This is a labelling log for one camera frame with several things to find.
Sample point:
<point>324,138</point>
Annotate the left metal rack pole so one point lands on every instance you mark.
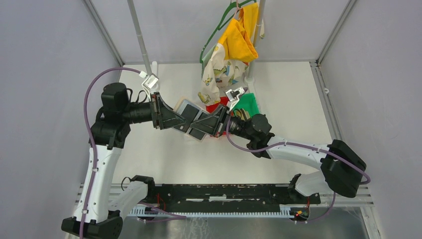
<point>139,36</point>

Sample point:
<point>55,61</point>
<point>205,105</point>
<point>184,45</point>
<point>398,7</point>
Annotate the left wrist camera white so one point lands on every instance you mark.
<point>150,83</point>

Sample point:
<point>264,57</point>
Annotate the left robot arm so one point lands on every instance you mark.
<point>97,217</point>

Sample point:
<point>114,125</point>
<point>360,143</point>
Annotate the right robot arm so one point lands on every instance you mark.
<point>338,168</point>

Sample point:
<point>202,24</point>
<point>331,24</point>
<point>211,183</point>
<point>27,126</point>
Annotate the green clothes hanger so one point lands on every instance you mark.
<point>228,12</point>

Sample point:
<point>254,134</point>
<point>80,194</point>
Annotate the right metal rack pole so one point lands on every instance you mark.
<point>257,34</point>

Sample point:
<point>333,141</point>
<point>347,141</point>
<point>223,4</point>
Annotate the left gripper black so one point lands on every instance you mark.
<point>167,117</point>

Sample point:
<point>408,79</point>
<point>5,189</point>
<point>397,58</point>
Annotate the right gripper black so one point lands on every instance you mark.
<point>208,125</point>

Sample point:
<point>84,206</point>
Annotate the gold card with stripe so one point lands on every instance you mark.
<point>242,113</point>

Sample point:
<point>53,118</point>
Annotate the beige card holder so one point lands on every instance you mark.
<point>191,112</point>

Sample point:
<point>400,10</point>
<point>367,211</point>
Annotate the green plastic bin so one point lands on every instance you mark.
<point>247,102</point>

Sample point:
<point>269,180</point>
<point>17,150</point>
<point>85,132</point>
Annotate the metal rack pole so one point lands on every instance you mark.
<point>139,36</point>
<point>257,34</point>

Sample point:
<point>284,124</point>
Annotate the left white rack foot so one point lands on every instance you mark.
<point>154,68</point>

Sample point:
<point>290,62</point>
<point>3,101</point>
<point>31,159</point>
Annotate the white slotted cable duct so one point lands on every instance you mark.
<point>281,212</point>

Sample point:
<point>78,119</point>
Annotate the red plastic bin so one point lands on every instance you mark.
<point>218,119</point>

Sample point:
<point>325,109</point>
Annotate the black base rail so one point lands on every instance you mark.
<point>226,198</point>

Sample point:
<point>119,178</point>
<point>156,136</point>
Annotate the yellow patterned garment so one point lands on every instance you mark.
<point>230,56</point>

